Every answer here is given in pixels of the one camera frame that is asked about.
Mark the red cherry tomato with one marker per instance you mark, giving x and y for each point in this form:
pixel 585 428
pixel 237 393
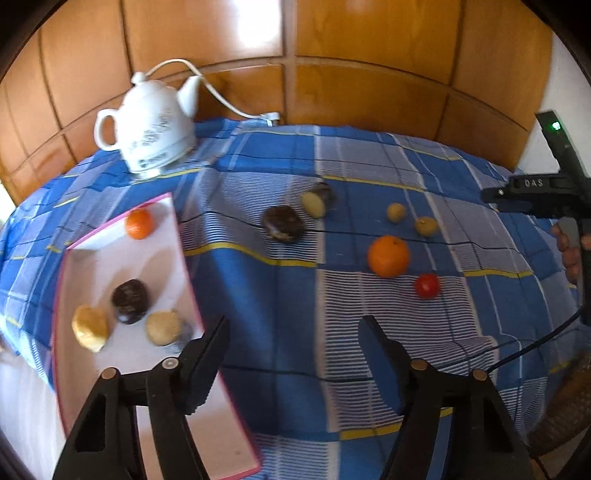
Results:
pixel 427 286

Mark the orange with stem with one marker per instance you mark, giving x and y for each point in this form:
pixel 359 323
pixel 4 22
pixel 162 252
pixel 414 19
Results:
pixel 388 256

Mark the blue plaid tablecloth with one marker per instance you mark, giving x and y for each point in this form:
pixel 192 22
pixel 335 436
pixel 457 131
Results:
pixel 300 295

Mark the tan longan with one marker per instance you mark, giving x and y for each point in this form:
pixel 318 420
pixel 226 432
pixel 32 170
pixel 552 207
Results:
pixel 396 213
pixel 426 226

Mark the wooden panelled wardrobe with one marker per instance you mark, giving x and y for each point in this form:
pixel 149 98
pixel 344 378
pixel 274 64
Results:
pixel 369 46

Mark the small orange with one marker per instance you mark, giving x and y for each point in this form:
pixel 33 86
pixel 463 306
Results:
pixel 138 224

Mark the pink rectangular tray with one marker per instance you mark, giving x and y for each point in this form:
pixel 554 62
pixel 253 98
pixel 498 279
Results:
pixel 138 263

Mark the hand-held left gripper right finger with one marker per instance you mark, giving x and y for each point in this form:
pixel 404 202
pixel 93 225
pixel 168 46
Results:
pixel 381 364

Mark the dark brown lumpy chunk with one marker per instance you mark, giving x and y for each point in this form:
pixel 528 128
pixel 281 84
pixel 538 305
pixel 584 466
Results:
pixel 130 300

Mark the brown wicker chair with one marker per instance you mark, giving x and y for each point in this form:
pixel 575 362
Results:
pixel 565 406

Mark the round wood log piece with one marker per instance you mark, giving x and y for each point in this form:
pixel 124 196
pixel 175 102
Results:
pixel 316 203

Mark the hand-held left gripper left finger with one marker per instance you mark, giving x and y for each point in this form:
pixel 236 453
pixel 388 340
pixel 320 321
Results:
pixel 207 369

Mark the pale yellow lemon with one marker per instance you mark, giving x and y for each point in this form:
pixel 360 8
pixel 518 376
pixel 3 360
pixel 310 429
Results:
pixel 90 327

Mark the person's right hand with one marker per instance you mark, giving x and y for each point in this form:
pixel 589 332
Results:
pixel 572 270

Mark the dark chocolate pastry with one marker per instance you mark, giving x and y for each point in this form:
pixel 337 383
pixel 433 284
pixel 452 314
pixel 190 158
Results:
pixel 282 224

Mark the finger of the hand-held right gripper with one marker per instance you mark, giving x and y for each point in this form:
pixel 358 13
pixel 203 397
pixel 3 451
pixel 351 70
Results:
pixel 495 196

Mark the white ceramic electric kettle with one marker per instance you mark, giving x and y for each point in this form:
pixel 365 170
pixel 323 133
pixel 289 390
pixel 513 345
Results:
pixel 147 134

